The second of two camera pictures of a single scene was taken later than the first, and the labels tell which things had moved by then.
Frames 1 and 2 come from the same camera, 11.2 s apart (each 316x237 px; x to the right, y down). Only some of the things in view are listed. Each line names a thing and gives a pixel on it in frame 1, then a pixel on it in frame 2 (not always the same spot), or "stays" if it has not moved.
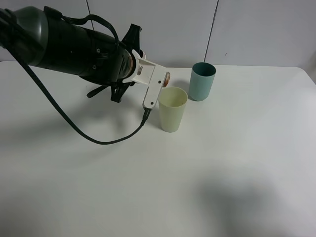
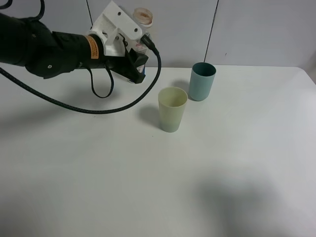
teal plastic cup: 202,77 stays
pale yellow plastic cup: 172,101 stays
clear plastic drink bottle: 167,79 -> 143,17
